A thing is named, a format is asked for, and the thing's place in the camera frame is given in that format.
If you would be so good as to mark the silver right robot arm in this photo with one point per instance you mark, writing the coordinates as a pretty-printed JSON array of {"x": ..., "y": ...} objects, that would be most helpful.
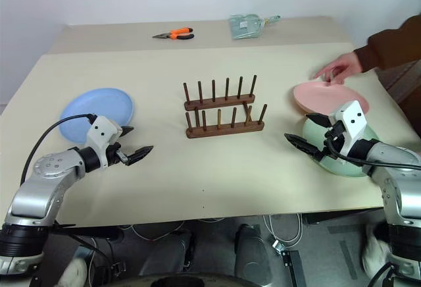
[{"x": 401, "y": 188}]

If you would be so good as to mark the black metal floor bar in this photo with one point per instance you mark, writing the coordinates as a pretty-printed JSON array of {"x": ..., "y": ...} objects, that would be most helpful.
[{"x": 292, "y": 269}]

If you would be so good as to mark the person's brown sleeved forearm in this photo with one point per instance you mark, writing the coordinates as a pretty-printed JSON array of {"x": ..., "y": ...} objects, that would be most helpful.
[{"x": 391, "y": 46}]

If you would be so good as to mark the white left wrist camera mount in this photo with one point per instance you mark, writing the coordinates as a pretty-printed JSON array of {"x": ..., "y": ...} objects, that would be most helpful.
[{"x": 100, "y": 132}]

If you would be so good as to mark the striped brown grey fabric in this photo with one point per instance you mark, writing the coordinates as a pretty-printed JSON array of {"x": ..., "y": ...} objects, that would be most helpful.
[{"x": 404, "y": 83}]

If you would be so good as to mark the grey rounded robot leg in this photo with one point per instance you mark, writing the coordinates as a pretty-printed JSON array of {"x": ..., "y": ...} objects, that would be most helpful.
[
  {"x": 167, "y": 254},
  {"x": 251, "y": 254}
]

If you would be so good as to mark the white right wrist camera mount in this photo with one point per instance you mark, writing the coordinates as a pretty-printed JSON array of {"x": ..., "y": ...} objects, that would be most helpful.
[{"x": 352, "y": 119}]

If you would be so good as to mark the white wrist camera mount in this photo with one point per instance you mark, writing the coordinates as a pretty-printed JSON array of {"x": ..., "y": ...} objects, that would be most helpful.
[
  {"x": 100, "y": 132},
  {"x": 352, "y": 119}
]

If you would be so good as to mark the blue plate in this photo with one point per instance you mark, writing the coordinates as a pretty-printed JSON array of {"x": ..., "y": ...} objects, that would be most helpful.
[{"x": 98, "y": 102}]

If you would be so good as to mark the pale green plate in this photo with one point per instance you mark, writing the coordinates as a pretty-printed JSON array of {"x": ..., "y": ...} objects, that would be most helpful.
[{"x": 345, "y": 170}]

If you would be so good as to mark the dark rounded robot body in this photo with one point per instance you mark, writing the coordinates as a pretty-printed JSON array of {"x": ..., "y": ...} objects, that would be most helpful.
[{"x": 194, "y": 280}]

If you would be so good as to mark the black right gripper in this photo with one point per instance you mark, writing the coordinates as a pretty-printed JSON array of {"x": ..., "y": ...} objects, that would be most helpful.
[{"x": 333, "y": 135}]

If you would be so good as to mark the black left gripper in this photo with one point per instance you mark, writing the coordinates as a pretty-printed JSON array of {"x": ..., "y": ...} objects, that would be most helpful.
[{"x": 113, "y": 155}]

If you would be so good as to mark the person's bare hand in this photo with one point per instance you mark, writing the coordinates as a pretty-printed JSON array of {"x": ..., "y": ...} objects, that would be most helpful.
[{"x": 347, "y": 66}]

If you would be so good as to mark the wooden dish rack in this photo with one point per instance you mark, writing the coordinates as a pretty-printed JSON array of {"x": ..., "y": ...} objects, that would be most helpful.
[{"x": 223, "y": 131}]

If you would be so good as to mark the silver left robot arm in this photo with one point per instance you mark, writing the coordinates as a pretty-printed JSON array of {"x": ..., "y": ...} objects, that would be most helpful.
[{"x": 42, "y": 185}]

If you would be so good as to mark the pink red plate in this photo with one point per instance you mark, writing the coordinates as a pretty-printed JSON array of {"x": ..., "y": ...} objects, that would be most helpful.
[{"x": 322, "y": 95}]

